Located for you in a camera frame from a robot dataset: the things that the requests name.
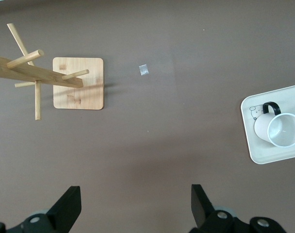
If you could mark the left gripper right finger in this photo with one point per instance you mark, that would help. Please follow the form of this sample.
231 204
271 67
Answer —
201 206

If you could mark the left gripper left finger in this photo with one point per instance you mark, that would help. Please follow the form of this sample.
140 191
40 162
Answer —
65 208

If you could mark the cream rabbit print tray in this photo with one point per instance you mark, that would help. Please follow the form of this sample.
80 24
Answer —
271 155

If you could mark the wooden mug tree rack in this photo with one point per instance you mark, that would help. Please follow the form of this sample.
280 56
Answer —
77 97

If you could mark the small clear tape piece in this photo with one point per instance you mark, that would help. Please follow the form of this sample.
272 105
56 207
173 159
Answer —
144 70

